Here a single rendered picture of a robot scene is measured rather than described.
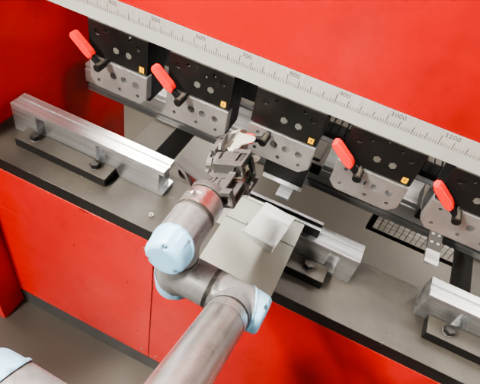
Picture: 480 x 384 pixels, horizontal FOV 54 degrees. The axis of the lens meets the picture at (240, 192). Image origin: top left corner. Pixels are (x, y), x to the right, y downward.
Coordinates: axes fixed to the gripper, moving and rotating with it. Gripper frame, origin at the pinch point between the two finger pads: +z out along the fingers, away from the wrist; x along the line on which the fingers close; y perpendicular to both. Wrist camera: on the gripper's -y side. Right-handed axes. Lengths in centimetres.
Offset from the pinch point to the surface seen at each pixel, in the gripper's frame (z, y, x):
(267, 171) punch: 6.0, 1.2, -13.1
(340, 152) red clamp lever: -1.1, 21.7, -1.1
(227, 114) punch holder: 2.5, -3.4, 4.2
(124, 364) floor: -11, -70, -103
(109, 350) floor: -9, -78, -100
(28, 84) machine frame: 17, -80, 4
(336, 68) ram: 3.0, 21.0, 14.3
